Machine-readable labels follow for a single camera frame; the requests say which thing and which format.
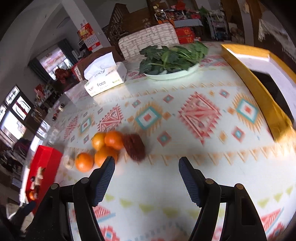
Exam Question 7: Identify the orange mandarin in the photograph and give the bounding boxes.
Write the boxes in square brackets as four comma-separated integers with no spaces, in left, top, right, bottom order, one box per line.
[94,146,119,167]
[75,153,94,172]
[29,190,38,201]
[104,131,123,151]

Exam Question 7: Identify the small white cake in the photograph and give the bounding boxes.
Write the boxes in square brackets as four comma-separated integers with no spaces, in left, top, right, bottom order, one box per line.
[62,155,75,170]

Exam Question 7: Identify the yellowish mandarin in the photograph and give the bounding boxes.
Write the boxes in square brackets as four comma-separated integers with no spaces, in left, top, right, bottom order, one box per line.
[91,132,106,151]

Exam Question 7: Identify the orange mandarin back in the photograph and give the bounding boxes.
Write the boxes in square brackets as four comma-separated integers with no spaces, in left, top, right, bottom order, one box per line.
[104,131,123,151]

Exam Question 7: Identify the dark red jujube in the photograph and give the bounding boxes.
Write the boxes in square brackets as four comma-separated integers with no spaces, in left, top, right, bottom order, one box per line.
[122,133,146,162]

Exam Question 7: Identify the red tray box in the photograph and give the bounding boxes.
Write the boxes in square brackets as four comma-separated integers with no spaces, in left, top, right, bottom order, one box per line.
[25,145,62,215]

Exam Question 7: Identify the patterned tablecloth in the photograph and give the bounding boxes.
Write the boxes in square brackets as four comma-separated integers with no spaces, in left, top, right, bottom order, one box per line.
[43,42,295,240]

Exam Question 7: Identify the small dark objects on table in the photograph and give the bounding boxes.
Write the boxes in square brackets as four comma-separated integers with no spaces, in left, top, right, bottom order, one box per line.
[52,103,65,121]

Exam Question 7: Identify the gold box lid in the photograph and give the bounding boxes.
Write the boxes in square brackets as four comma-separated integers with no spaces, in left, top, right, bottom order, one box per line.
[221,44,295,143]

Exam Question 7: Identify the white tissue box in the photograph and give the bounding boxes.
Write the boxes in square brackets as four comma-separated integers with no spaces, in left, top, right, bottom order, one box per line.
[84,52,127,97]

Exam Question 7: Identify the white plate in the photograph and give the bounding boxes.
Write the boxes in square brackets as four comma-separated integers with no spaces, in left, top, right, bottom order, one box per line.
[144,63,200,81]

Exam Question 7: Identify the brown chair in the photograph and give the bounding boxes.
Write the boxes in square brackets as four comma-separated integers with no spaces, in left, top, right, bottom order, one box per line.
[72,46,124,81]

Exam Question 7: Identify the green leafy vegetables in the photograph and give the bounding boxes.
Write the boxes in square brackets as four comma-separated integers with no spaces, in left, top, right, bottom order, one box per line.
[139,42,208,75]

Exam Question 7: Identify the white patterned chair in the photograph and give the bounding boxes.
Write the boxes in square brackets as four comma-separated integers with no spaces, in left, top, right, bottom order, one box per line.
[118,23,179,60]

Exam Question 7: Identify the red wall calendar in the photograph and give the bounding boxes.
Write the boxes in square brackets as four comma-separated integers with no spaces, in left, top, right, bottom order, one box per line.
[78,23,102,52]

